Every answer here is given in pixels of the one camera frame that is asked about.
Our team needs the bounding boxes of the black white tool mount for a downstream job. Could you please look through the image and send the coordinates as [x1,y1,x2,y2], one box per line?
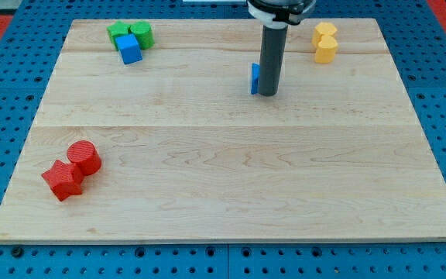
[247,0,317,29]

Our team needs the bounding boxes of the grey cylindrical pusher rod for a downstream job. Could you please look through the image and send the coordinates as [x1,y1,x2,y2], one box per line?
[258,26,288,96]

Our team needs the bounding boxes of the blue triangle block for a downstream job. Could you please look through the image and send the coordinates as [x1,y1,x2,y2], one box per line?
[250,63,260,95]

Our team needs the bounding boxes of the blue cube block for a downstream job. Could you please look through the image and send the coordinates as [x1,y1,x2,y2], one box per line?
[115,34,142,64]

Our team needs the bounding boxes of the yellow hexagon block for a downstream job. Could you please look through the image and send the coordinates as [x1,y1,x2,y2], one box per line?
[311,22,338,48]

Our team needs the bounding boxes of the yellow heart block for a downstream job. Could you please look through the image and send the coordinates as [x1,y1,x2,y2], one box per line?
[314,35,338,64]

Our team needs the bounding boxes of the green cylinder block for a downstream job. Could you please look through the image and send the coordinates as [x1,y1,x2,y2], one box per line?
[129,21,154,50]

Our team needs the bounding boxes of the wooden board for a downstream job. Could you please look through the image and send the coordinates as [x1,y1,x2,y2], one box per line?
[0,19,446,245]

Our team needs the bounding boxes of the green star block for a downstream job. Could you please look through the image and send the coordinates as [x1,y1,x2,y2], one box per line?
[106,21,131,50]

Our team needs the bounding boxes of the red cylinder block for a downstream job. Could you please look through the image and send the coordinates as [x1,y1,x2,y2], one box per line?
[67,140,102,176]

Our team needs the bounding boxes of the red star block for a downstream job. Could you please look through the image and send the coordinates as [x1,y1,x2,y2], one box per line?
[41,160,84,202]

